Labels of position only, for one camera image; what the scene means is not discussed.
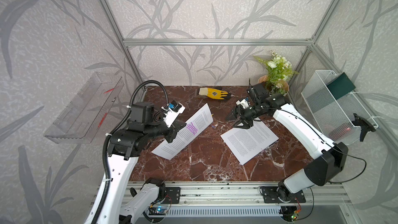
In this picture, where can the white wire mesh basket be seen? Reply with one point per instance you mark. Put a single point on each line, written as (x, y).
(334, 117)

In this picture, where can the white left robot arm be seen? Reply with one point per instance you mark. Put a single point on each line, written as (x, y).
(121, 155)

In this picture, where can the peach flower pot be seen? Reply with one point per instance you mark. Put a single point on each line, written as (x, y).
(280, 86)

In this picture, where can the aluminium cage frame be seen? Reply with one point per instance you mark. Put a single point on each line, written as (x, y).
(214, 42)

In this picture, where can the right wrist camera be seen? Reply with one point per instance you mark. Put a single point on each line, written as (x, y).
(243, 103)

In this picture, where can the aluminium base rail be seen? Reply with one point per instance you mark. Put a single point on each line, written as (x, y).
(247, 193)

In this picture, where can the green artificial plant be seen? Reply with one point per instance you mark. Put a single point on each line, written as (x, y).
(278, 68)

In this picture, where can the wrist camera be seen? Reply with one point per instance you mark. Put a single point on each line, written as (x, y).
(243, 103)
(173, 110)

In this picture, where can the black clamp on basket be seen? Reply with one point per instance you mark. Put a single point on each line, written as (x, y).
(364, 124)

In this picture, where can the document with purple highlight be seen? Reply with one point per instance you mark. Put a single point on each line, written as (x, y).
(195, 126)

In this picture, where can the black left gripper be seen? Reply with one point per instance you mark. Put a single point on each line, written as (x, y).
(175, 126)

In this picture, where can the clear acrylic wall shelf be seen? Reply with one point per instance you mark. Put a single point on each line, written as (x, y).
(80, 121)

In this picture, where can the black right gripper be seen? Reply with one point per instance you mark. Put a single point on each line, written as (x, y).
(244, 123)

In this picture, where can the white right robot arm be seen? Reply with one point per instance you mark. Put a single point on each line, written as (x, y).
(328, 157)

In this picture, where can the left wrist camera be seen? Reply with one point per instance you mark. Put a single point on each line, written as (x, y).
(173, 110)

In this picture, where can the white printed text document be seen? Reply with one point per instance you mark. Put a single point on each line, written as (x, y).
(245, 144)

